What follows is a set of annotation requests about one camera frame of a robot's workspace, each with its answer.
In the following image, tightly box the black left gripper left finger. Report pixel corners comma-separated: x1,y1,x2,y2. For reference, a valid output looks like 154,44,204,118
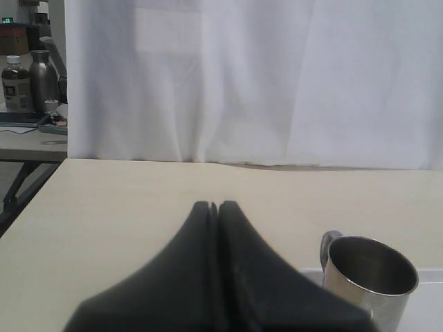
64,201,217,331

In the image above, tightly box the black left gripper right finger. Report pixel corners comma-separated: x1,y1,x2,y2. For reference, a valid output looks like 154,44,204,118
218,201,376,331

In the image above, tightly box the steel cup with pellets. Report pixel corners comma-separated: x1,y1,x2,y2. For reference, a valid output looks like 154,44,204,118
320,230,419,331

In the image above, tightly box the steel thermos bottle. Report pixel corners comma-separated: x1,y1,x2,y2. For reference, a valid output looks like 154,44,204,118
29,50,60,113

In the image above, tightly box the dark drink bottle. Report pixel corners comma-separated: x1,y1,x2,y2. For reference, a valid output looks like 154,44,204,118
1,55,33,113

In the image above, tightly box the white plastic tray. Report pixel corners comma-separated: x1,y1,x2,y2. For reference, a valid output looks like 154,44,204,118
300,266,443,332

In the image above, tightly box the grey side table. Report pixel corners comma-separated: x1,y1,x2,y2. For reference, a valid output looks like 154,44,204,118
1,112,67,163

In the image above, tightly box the teal tray on side table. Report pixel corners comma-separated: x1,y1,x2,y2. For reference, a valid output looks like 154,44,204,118
38,116,68,136

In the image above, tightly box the white curtain backdrop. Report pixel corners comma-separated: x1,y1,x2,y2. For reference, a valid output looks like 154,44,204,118
65,1,442,170

